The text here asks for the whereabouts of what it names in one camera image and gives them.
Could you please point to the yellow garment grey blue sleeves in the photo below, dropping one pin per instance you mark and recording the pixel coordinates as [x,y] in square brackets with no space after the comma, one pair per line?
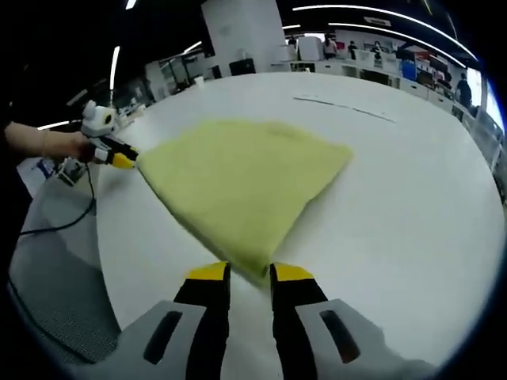
[237,178]

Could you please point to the person's dark clothing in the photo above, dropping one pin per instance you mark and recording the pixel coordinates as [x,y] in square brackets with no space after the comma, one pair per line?
[12,206]

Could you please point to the long ceiling light strip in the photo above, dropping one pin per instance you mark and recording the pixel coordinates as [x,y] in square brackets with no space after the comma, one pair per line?
[396,28]
[380,14]

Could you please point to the white cabinet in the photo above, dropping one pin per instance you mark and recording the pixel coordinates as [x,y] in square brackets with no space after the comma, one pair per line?
[309,48]

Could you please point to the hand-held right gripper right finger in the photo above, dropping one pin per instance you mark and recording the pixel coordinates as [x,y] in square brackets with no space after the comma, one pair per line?
[293,316]

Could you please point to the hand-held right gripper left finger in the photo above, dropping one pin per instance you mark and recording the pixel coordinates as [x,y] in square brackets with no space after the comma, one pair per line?
[210,316]

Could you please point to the black cabinet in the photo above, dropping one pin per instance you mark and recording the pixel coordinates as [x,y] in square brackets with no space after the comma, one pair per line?
[241,67]

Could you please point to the white box with blue print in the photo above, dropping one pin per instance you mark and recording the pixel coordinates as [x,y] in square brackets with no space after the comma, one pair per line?
[35,171]

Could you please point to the wide white pillar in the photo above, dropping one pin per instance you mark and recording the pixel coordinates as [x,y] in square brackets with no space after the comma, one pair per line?
[245,31]

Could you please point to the blue container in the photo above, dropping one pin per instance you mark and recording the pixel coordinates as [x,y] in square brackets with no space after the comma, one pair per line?
[408,69]

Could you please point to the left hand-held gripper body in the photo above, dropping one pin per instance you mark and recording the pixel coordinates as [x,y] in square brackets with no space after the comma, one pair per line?
[99,120]

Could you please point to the person's left hand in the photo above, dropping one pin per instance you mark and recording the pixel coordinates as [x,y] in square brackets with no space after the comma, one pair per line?
[75,146]

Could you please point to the short ceiling light strip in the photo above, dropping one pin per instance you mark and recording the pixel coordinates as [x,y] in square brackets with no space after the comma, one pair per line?
[115,67]
[193,46]

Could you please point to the small white device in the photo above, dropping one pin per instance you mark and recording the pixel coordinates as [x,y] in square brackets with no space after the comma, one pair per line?
[72,171]

